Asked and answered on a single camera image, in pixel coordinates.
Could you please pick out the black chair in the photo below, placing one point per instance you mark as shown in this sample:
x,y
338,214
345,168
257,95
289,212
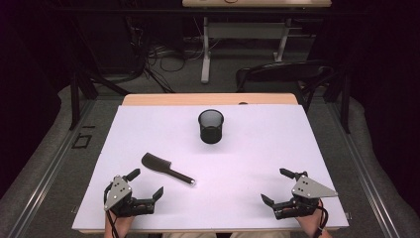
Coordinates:
x,y
284,71

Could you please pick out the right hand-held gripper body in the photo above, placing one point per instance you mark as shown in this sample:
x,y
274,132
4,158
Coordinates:
x,y
305,190

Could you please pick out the person's left hand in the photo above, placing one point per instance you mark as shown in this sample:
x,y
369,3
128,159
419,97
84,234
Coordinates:
x,y
123,226

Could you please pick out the black mesh pen holder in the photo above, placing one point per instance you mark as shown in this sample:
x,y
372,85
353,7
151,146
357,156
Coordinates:
x,y
211,130

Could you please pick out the grey metal floor rail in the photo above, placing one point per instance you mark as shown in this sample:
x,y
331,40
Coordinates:
x,y
49,172
366,172

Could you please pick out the dark brown comb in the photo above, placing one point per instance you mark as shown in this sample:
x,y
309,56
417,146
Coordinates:
x,y
158,164

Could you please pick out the white table mat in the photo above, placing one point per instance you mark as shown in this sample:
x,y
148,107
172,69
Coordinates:
x,y
231,185

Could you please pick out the black metal stand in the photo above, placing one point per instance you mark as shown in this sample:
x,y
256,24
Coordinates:
x,y
345,99
75,99

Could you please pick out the wooden table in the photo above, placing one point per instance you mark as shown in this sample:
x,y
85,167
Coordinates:
x,y
185,99

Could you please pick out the white-legged desk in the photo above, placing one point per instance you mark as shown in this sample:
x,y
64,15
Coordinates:
x,y
247,31

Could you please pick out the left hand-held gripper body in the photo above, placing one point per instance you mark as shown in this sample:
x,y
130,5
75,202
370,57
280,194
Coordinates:
x,y
119,193

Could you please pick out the person's right hand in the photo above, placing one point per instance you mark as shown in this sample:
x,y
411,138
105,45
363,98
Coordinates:
x,y
310,223

